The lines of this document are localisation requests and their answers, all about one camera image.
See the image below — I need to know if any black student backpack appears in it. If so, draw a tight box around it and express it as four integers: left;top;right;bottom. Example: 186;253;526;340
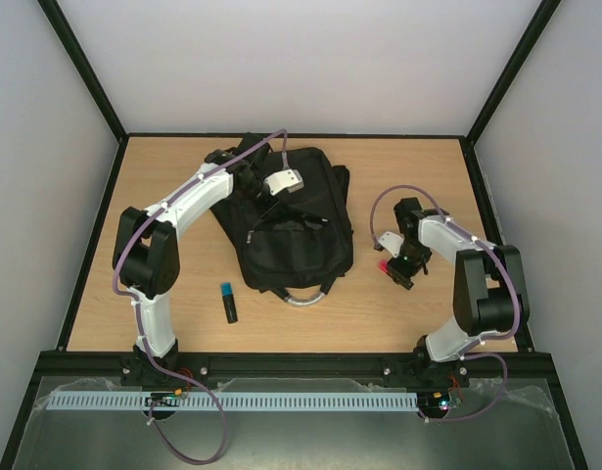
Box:
205;133;353;306

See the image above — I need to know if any blue black highlighter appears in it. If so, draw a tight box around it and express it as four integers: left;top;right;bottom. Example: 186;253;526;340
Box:
220;282;238;324

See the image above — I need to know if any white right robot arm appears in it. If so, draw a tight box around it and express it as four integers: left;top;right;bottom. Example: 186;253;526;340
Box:
379;198;529;384

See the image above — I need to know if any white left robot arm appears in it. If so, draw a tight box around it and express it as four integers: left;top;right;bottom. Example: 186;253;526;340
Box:
112;129;288;368

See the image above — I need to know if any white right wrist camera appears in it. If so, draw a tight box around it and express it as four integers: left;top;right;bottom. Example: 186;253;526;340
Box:
374;231;404;258

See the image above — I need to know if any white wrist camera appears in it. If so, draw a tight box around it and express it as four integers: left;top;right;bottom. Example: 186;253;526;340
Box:
264;168;304;196
374;231;404;258

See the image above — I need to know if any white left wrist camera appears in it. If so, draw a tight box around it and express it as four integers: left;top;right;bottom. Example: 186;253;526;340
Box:
264;168;304;196

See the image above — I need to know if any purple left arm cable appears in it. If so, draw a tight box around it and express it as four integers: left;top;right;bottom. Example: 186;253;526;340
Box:
111;128;289;464

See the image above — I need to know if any black aluminium frame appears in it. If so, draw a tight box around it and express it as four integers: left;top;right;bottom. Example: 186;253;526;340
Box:
0;1;587;469

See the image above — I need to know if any light blue cable duct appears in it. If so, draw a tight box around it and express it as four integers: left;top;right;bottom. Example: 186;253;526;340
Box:
46;391;419;412

